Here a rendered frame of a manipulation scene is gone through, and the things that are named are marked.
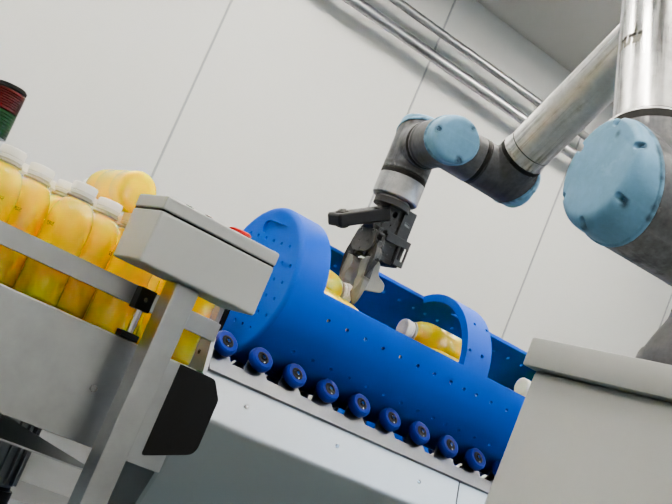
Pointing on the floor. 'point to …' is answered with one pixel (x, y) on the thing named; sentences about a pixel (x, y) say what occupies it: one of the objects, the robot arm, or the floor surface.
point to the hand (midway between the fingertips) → (345, 294)
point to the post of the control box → (134, 395)
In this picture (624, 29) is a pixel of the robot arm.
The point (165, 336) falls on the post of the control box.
